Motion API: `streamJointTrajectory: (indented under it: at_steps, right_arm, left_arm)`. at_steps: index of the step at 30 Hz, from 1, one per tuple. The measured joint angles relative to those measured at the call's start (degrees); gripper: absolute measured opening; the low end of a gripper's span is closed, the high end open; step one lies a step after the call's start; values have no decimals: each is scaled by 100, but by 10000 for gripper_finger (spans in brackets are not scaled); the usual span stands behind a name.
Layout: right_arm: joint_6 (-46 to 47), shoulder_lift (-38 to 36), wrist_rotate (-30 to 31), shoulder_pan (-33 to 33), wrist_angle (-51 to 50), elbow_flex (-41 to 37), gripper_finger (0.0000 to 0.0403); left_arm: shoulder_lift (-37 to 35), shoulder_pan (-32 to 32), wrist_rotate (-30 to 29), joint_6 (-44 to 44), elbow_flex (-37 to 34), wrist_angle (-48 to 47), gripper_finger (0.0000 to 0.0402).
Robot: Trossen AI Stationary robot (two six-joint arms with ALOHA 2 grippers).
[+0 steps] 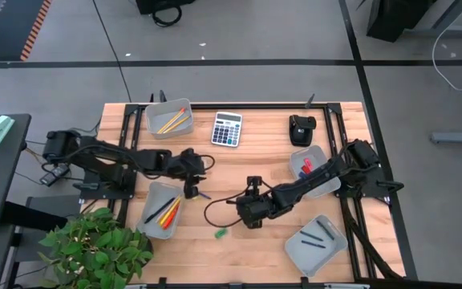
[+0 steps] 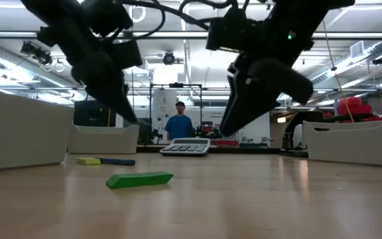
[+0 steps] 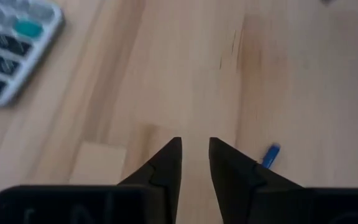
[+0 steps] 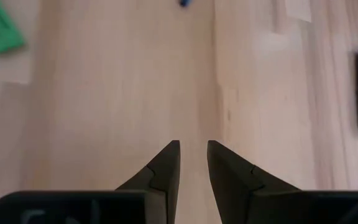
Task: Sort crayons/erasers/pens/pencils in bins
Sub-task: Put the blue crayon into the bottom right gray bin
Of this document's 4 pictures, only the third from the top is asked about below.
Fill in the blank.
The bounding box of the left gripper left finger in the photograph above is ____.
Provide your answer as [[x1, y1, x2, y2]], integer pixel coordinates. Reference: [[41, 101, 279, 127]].
[[119, 137, 183, 224]]

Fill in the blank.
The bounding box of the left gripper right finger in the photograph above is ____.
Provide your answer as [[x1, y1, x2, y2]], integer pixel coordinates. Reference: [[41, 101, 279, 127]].
[[209, 137, 306, 224]]

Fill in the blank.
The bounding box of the white desk calculator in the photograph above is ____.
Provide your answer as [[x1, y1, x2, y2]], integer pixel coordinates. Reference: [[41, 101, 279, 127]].
[[0, 0, 65, 107]]

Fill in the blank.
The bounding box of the blue crayon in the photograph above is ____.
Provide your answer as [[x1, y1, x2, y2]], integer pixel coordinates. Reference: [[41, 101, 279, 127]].
[[261, 143, 282, 170]]

